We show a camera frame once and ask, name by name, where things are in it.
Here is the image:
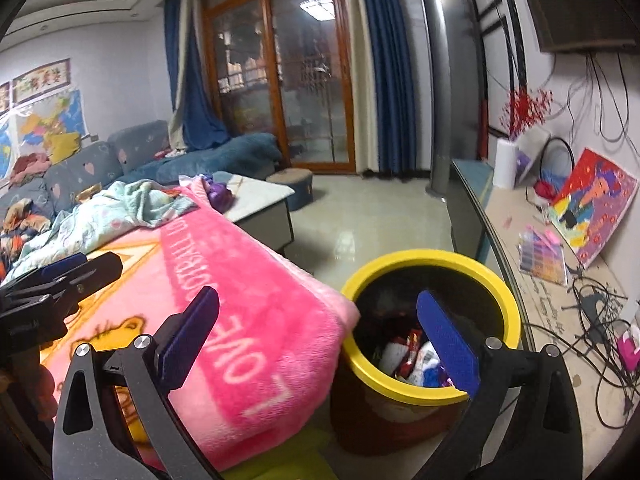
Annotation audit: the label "tangled black cables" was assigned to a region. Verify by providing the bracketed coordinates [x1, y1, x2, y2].
[520, 265, 640, 431]

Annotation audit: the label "country map poster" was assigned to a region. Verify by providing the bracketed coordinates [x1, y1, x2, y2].
[17, 89, 83, 148]

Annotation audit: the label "purple cloth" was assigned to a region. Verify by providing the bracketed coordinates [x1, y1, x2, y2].
[200, 172, 236, 213]

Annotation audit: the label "white top coffee table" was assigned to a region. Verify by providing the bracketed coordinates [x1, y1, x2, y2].
[220, 172, 296, 258]

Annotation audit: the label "person's left hand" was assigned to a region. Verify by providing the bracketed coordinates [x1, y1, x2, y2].
[35, 362, 60, 423]

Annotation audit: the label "small pink toy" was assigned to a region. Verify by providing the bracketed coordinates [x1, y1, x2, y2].
[616, 324, 640, 371]

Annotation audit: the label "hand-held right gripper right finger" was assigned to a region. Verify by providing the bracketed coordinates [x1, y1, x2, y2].
[415, 287, 586, 480]

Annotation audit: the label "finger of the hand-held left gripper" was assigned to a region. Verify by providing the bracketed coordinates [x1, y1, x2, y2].
[0, 251, 124, 322]
[0, 252, 90, 295]

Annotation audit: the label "pink and red clothes pile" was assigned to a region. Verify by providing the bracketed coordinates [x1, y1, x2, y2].
[10, 152, 53, 188]

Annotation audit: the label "red snack wrapper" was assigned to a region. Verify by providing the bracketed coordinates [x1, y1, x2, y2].
[395, 329, 426, 378]

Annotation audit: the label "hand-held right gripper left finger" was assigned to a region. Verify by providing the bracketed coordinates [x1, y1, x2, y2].
[52, 285, 223, 480]

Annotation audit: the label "blue and beige curtain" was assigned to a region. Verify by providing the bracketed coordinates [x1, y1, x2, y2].
[340, 0, 418, 176]
[162, 0, 233, 153]

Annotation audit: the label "black wall television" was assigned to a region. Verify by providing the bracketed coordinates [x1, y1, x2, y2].
[510, 0, 640, 53]

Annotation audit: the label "world map poster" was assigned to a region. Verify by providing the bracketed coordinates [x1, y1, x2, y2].
[0, 115, 21, 181]

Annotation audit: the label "basket with black hoop handle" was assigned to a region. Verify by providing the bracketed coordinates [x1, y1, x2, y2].
[532, 137, 576, 201]

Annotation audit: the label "hanging black cables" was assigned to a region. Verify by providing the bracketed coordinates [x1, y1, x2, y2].
[550, 50, 640, 143]

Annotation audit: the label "yellow rimmed bin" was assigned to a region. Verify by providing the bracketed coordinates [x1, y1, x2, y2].
[330, 249, 522, 456]

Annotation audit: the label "pink printed blanket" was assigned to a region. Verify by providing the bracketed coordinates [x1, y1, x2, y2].
[0, 180, 361, 471]

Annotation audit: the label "dark round stool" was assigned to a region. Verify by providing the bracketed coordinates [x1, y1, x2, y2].
[265, 169, 315, 212]

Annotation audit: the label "black wall frame trim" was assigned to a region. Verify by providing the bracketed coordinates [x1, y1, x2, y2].
[460, 0, 526, 161]

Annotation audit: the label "white plastic bag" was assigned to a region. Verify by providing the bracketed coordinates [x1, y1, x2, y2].
[377, 342, 408, 373]

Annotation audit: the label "grey tower air conditioner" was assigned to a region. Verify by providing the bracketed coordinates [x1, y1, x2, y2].
[416, 0, 488, 201]

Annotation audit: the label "light blue printed quilt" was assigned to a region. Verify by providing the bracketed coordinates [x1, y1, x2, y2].
[0, 180, 201, 286]

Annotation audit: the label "white framed picture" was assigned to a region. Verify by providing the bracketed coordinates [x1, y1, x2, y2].
[515, 127, 551, 186]

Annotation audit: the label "white ribbed vase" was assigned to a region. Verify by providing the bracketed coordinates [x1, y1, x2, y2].
[492, 138, 517, 191]

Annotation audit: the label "grey television cabinet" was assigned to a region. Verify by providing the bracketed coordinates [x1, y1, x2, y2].
[445, 157, 640, 441]

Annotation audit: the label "clear bead organiser box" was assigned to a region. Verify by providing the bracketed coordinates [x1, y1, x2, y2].
[517, 225, 568, 287]

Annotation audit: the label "wooden sliding glass door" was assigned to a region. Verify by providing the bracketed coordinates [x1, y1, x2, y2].
[200, 0, 358, 173]

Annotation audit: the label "yellow pillow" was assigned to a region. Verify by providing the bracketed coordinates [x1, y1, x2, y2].
[47, 131, 82, 165]

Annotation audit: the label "orange patterned cloth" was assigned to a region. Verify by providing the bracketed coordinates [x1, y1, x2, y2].
[0, 197, 48, 273]

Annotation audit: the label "blue patterned sofa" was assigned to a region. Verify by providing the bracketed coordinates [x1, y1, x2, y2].
[0, 120, 283, 261]

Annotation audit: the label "colourful canvas painting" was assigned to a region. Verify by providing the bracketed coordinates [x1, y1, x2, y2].
[547, 147, 640, 270]

